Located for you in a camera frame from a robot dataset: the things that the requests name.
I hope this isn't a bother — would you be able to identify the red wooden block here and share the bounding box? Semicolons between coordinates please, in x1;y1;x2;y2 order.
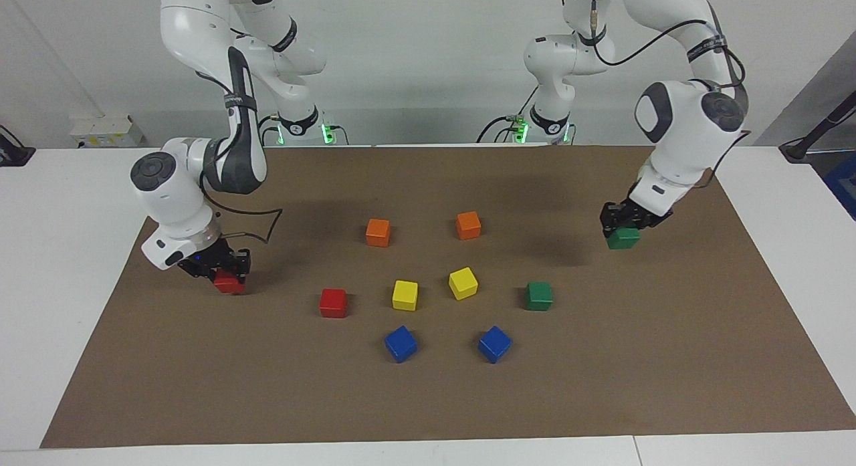
214;269;247;295
319;288;348;319

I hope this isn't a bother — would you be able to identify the yellow wooden block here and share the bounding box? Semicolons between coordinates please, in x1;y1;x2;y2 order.
392;280;419;312
448;267;479;301

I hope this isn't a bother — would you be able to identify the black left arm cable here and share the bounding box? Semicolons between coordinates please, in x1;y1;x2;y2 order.
588;0;753;189

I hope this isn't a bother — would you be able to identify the blue box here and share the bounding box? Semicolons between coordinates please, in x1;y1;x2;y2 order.
824;152;856;221

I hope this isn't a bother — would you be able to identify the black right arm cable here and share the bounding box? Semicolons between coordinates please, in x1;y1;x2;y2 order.
197;72;284;245

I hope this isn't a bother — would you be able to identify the blue wooden block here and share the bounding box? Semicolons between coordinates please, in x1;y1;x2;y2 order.
477;326;514;364
384;326;419;364

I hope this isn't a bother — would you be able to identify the green wooden block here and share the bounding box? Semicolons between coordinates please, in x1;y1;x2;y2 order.
524;281;554;312
607;227;641;251

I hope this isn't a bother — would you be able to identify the black tripod stand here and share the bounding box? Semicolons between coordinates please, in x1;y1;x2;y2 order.
779;92;856;163

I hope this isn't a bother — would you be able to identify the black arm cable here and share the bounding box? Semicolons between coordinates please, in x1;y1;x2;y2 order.
588;0;753;189
197;72;284;245

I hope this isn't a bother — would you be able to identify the brown table mat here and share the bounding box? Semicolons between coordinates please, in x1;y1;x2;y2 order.
40;145;856;449

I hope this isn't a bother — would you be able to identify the black stand foot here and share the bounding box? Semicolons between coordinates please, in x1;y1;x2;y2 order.
0;125;36;167

